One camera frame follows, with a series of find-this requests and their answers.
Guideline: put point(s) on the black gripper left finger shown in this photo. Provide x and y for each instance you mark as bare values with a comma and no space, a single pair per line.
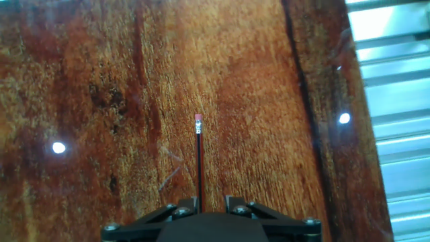
144,225

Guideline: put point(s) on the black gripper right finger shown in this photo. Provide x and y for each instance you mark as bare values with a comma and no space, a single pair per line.
289,225

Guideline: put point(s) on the glossy wood grain mat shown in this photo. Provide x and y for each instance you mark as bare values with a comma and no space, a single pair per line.
100,67

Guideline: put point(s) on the black red pencil pink eraser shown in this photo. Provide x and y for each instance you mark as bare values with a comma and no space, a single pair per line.
199,168

